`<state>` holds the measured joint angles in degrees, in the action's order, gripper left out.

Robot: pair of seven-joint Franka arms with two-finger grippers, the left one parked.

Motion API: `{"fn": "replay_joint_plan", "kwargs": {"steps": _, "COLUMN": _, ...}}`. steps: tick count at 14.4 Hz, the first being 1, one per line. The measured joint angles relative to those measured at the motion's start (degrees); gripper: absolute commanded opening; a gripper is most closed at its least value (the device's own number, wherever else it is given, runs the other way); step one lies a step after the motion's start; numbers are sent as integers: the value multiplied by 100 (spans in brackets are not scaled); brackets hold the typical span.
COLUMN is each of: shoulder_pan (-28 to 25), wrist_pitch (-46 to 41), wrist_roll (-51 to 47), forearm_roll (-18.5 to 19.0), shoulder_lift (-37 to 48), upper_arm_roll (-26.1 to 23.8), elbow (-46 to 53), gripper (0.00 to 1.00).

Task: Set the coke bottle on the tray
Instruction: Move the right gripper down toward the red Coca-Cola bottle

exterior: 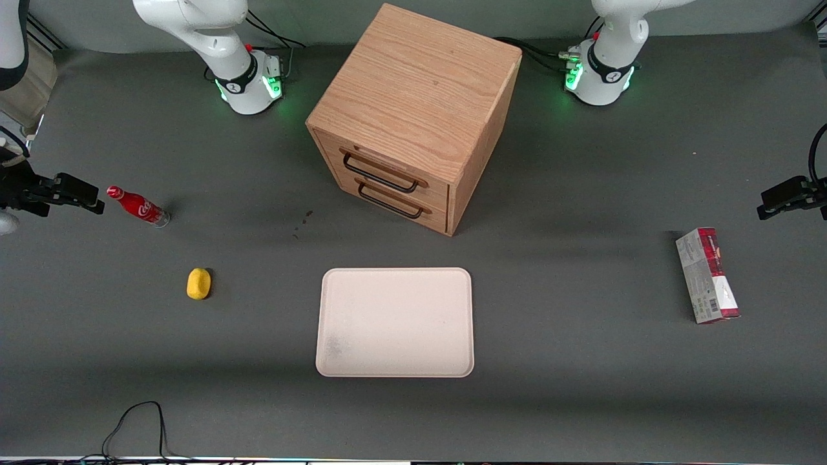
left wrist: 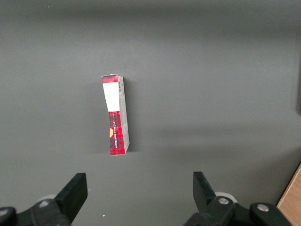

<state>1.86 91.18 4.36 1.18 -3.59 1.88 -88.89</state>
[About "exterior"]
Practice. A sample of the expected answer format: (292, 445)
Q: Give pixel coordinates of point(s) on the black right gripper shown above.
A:
(19, 188)

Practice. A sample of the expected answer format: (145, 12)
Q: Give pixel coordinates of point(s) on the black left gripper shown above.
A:
(810, 194)

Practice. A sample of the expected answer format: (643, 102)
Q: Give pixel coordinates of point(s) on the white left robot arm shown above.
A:
(607, 71)

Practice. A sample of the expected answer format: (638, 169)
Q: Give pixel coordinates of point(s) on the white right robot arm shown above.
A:
(194, 29)

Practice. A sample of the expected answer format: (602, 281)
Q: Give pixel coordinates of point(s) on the red coke bottle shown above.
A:
(139, 206)

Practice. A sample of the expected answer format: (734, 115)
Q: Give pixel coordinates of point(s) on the pale pink plastic tray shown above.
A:
(394, 323)

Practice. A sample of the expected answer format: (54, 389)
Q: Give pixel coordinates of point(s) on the beige board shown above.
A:
(32, 90)

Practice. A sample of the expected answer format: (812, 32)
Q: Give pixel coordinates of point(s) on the red plaid cardboard box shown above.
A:
(707, 278)

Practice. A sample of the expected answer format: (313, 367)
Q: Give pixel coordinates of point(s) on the yellow lemon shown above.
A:
(199, 284)

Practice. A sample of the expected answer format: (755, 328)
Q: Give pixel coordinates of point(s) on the wooden drawer front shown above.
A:
(436, 218)
(439, 194)

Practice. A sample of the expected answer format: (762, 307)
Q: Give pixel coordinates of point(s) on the wooden drawer cabinet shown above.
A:
(420, 84)

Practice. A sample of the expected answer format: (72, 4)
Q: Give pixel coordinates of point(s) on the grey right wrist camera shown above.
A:
(6, 223)

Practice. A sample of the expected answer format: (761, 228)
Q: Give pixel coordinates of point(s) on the black aluminium rail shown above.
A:
(45, 32)

